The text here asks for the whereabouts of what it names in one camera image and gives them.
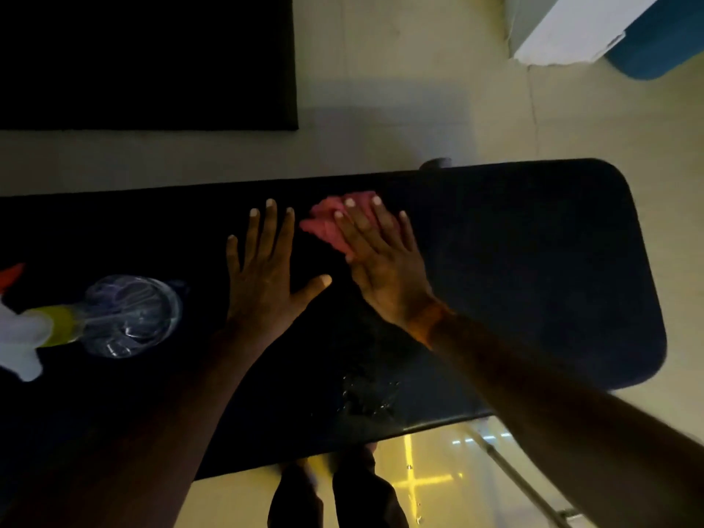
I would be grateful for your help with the black padded gym bench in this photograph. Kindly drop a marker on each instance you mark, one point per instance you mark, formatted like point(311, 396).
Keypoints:
point(522, 269)

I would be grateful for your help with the person's right forearm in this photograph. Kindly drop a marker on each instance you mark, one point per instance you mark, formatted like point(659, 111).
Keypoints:
point(566, 417)

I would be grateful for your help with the person's left hand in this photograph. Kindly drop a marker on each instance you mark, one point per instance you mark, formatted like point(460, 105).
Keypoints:
point(264, 291)

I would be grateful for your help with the pink cleaning cloth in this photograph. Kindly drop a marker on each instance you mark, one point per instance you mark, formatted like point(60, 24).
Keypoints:
point(324, 222)

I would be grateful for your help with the round metal stool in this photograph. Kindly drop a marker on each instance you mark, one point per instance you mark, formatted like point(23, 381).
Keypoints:
point(522, 483)

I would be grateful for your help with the clear spray bottle white nozzle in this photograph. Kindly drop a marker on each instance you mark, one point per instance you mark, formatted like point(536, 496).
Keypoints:
point(126, 318)

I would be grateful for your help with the person's dark trousers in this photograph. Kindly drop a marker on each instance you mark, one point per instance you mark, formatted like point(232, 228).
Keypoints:
point(357, 489)

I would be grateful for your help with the person's right hand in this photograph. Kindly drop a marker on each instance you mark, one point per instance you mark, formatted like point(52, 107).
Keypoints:
point(385, 274)

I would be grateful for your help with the white wall panel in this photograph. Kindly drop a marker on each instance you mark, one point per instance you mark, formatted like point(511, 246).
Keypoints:
point(572, 32)

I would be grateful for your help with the person's left forearm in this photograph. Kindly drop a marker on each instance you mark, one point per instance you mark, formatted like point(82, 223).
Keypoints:
point(126, 434)

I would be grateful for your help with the orange thread wristband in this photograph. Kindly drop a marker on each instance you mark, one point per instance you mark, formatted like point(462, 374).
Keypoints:
point(432, 324)

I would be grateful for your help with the black floor mat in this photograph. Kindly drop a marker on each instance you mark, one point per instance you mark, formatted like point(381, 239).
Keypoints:
point(137, 60)

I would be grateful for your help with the blue rolled yoga mat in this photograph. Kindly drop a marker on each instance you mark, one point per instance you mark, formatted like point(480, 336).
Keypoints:
point(660, 43)

